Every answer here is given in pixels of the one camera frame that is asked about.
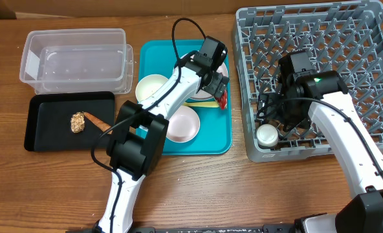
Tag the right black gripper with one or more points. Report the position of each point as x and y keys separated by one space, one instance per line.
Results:
x=268 y=108

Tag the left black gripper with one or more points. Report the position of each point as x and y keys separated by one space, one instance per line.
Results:
x=218 y=84

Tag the red ketchup packet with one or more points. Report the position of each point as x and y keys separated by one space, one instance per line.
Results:
x=223 y=100

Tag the white cup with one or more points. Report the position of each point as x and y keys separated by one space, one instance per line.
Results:
x=267 y=136

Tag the small pink bowl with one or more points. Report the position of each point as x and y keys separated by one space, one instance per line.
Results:
x=184 y=125

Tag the white green bowl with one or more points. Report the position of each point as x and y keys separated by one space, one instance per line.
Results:
x=149 y=85

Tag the brown food chunk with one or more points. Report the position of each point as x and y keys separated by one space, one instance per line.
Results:
x=77 y=122

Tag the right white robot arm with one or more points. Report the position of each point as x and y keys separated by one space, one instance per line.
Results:
x=323 y=99

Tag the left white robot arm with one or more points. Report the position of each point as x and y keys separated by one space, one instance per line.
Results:
x=137 y=138

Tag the grey dishwasher rack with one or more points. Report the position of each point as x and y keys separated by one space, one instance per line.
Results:
x=346 y=37

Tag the large white plate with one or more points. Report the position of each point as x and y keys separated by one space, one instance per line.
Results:
x=224 y=69

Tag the yellow plastic spoon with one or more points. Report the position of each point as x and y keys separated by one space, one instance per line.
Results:
x=210 y=104

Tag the teal serving tray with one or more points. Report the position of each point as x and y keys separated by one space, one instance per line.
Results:
x=215 y=134

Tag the orange carrot piece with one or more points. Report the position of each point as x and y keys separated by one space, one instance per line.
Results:
x=97 y=122

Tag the clear plastic bin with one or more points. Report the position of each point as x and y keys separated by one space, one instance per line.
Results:
x=77 y=60

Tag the black tray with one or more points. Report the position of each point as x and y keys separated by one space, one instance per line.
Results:
x=49 y=120

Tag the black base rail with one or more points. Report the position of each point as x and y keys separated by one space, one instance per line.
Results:
x=269 y=228

